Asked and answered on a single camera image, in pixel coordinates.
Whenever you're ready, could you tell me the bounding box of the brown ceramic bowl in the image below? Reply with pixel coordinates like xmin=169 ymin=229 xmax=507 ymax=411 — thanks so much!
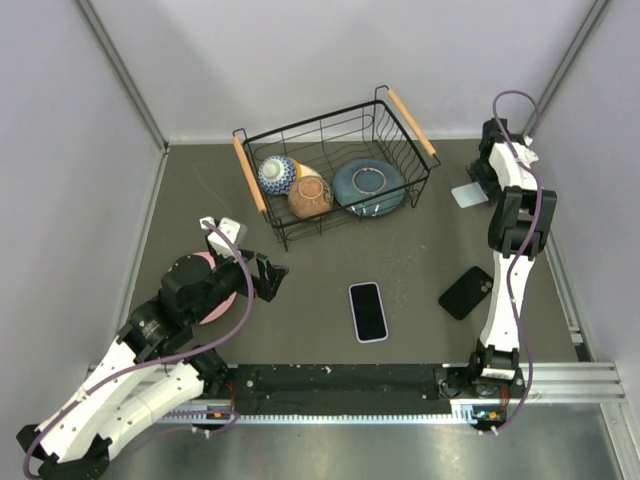
xmin=288 ymin=175 xmax=333 ymax=219

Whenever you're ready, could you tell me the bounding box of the teal ceramic plate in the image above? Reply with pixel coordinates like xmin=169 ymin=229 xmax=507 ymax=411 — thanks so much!
xmin=332 ymin=158 xmax=407 ymax=217

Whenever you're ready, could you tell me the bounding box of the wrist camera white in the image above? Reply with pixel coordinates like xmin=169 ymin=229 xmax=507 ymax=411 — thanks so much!
xmin=512 ymin=135 xmax=539 ymax=166
xmin=199 ymin=216 xmax=248 ymax=260

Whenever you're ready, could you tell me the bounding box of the aluminium frame rail front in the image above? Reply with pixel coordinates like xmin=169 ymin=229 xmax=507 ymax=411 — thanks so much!
xmin=81 ymin=363 xmax=626 ymax=432

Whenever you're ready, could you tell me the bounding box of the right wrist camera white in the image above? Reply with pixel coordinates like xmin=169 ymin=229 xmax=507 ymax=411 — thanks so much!
xmin=512 ymin=135 xmax=539 ymax=166

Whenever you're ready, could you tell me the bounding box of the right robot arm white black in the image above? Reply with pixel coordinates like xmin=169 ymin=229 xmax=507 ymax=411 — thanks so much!
xmin=466 ymin=118 xmax=557 ymax=396

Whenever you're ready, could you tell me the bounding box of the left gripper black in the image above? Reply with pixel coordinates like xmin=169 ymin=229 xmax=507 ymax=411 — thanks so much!
xmin=189 ymin=247 xmax=288 ymax=324

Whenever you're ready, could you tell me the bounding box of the black wire dish basket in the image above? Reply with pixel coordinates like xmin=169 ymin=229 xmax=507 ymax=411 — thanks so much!
xmin=233 ymin=89 xmax=439 ymax=245

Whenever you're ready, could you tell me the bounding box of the black phone case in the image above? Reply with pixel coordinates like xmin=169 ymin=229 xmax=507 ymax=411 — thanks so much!
xmin=438 ymin=266 xmax=494 ymax=321

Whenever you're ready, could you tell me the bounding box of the pink plate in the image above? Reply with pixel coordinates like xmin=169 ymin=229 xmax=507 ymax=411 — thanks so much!
xmin=196 ymin=251 xmax=236 ymax=325

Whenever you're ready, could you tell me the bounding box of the black screen smartphone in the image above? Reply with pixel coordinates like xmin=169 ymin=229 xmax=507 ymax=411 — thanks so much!
xmin=350 ymin=283 xmax=387 ymax=340

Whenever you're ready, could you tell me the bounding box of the light blue smartphone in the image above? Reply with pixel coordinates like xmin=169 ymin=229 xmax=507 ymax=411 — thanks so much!
xmin=451 ymin=182 xmax=489 ymax=209

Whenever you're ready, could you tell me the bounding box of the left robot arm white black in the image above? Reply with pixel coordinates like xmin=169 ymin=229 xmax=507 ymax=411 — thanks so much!
xmin=16 ymin=251 xmax=288 ymax=479

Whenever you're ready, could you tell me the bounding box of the yellow bowl in basket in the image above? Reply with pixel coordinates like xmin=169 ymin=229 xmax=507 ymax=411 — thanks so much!
xmin=293 ymin=160 xmax=321 ymax=179

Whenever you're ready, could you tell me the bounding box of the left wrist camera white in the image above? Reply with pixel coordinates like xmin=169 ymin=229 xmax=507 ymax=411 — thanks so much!
xmin=199 ymin=216 xmax=248 ymax=260

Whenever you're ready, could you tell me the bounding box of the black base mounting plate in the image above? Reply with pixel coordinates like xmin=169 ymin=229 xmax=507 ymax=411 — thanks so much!
xmin=204 ymin=364 xmax=525 ymax=416

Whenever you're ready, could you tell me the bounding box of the blue white patterned bowl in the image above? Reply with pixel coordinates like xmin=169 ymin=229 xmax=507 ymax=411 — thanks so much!
xmin=258 ymin=155 xmax=300 ymax=196

